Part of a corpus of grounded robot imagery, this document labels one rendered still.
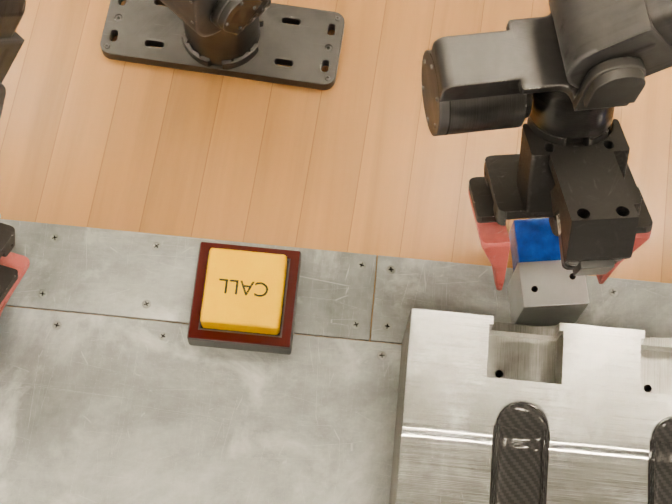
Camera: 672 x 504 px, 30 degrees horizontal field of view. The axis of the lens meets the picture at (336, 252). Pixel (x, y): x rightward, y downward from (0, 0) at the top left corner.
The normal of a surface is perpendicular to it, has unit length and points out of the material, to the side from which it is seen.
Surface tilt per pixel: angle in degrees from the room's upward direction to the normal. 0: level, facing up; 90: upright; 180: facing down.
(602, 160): 29
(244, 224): 0
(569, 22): 57
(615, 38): 35
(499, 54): 2
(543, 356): 0
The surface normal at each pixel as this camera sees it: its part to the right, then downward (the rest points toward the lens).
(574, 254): 0.07, 0.66
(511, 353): 0.02, -0.33
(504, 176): -0.02, -0.75
